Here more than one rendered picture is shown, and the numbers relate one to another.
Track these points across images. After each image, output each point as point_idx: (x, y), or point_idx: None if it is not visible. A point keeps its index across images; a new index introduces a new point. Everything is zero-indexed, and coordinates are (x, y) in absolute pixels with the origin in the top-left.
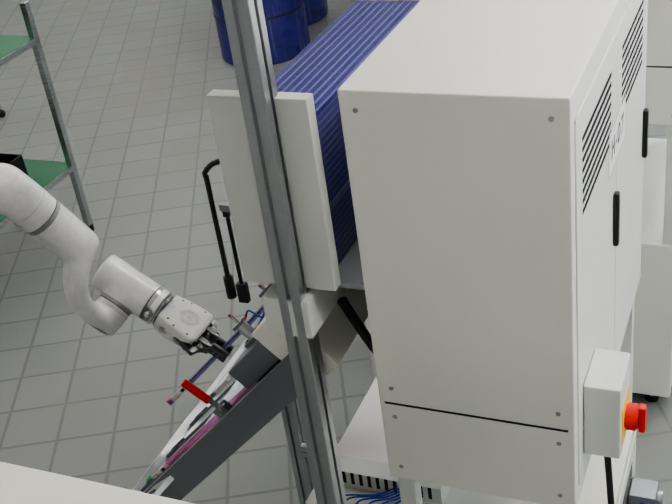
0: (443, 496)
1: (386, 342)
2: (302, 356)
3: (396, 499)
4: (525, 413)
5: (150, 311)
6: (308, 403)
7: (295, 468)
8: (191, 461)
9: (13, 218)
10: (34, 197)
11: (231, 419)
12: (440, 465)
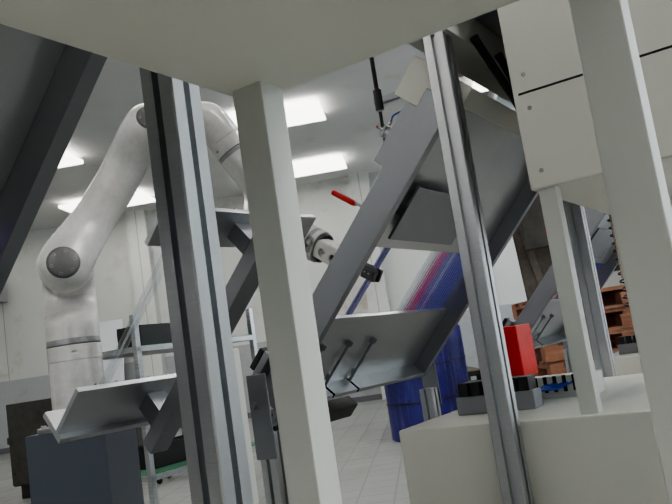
0: (599, 385)
1: (514, 23)
2: (438, 53)
3: (548, 389)
4: (659, 35)
5: (312, 239)
6: (445, 112)
7: None
8: (335, 269)
9: (212, 139)
10: (230, 124)
11: (374, 192)
12: (581, 148)
